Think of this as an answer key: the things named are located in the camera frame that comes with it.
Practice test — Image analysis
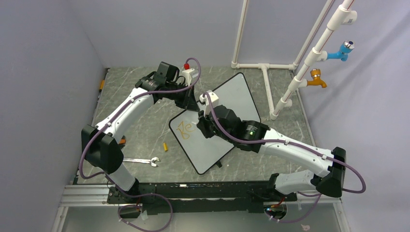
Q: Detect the white pvc pipe frame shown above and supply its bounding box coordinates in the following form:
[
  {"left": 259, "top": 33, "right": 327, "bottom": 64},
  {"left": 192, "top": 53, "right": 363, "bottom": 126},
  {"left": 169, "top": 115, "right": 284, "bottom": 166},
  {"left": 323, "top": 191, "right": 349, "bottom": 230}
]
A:
[{"left": 231, "top": 0, "right": 357, "bottom": 120}]

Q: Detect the white whiteboard black frame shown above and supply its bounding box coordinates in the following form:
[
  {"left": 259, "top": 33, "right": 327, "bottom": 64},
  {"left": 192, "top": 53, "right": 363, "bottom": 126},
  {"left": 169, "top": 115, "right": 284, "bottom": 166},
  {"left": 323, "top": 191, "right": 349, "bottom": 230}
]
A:
[{"left": 169, "top": 73, "right": 261, "bottom": 174}]

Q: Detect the orange-tipped tool at edge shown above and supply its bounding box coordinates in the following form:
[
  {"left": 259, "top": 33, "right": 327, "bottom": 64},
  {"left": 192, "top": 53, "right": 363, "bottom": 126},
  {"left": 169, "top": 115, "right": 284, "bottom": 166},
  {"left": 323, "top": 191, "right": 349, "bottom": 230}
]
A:
[{"left": 98, "top": 68, "right": 110, "bottom": 98}]

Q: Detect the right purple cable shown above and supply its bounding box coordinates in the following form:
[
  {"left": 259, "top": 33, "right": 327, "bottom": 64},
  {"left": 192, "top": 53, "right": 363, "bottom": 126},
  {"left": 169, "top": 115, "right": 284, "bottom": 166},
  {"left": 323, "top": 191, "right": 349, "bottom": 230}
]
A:
[{"left": 203, "top": 91, "right": 367, "bottom": 224}]

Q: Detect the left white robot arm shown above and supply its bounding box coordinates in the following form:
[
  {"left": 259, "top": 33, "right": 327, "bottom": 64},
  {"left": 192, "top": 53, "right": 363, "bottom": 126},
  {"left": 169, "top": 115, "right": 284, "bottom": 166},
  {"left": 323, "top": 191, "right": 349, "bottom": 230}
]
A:
[{"left": 78, "top": 62, "right": 201, "bottom": 203}]

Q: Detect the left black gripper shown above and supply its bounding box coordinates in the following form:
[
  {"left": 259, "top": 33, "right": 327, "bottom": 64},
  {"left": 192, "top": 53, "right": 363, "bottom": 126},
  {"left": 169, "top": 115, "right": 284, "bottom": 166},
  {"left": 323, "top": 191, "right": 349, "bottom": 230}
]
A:
[{"left": 165, "top": 82, "right": 199, "bottom": 112}]

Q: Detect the orange brass faucet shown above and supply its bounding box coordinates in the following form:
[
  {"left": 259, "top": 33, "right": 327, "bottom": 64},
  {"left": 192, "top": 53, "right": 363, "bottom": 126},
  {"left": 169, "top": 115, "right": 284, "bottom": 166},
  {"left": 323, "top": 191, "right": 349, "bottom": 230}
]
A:
[{"left": 307, "top": 69, "right": 327, "bottom": 88}]

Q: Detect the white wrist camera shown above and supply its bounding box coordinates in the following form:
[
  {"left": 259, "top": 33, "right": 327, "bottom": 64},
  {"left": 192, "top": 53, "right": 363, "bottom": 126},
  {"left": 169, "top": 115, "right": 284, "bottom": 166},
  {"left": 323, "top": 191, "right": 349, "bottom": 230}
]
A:
[
  {"left": 199, "top": 90, "right": 219, "bottom": 116},
  {"left": 178, "top": 63, "right": 198, "bottom": 86}
]

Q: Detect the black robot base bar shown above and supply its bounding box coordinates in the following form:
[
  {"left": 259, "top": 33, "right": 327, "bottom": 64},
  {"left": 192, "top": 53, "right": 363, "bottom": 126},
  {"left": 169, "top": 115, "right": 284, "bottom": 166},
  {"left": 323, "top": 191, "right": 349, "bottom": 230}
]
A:
[{"left": 107, "top": 181, "right": 297, "bottom": 215}]

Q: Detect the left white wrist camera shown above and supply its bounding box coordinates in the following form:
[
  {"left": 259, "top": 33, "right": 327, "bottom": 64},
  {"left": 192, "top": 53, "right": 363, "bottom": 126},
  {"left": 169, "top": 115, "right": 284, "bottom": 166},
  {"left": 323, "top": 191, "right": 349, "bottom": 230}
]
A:
[{"left": 178, "top": 63, "right": 198, "bottom": 86}]

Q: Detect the blue faucet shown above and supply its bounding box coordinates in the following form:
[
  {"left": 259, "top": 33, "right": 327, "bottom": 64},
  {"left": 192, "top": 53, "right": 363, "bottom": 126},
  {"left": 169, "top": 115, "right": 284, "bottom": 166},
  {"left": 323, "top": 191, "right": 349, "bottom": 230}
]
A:
[{"left": 326, "top": 40, "right": 355, "bottom": 61}]

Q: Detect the silver open-end wrench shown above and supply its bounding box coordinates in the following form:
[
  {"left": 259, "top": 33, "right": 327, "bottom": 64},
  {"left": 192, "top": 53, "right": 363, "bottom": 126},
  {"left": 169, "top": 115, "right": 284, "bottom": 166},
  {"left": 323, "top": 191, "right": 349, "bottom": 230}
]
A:
[{"left": 123, "top": 157, "right": 160, "bottom": 167}]

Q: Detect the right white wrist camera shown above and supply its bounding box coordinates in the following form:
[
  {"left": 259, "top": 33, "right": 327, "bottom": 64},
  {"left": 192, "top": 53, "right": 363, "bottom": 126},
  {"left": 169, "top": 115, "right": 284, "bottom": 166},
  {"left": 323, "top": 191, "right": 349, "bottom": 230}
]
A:
[{"left": 199, "top": 90, "right": 219, "bottom": 116}]

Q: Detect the yellow marker cap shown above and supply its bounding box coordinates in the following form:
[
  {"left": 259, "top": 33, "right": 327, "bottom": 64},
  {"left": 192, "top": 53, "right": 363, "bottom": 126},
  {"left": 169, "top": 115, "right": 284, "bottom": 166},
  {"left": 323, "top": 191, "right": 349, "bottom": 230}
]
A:
[{"left": 163, "top": 143, "right": 169, "bottom": 152}]

